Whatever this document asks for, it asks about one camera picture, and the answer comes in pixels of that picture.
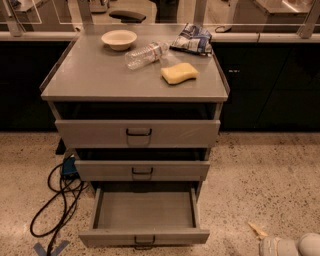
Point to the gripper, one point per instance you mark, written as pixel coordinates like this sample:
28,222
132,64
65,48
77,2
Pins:
274,246

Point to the grey bottom drawer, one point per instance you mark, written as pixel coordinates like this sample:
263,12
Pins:
144,214

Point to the grey drawer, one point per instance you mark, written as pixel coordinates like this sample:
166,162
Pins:
124,125
144,214
138,164

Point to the grey drawer cabinet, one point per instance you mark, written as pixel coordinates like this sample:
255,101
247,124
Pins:
92,72

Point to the grey middle drawer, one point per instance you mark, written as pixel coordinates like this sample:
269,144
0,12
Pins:
138,164

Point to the grey top drawer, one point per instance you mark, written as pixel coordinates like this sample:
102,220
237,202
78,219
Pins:
124,125

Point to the yellow sponge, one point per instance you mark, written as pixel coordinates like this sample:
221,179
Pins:
179,73

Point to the blue power box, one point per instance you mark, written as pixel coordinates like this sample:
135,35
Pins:
68,169

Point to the blue white snack bag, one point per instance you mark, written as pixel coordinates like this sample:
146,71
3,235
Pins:
193,39

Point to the clear plastic water bottle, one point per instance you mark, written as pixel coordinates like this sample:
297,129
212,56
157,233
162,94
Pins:
141,57

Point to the white bowl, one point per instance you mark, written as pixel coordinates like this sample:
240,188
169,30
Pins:
119,40

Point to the black office chair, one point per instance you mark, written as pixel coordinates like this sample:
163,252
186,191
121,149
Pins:
127,16

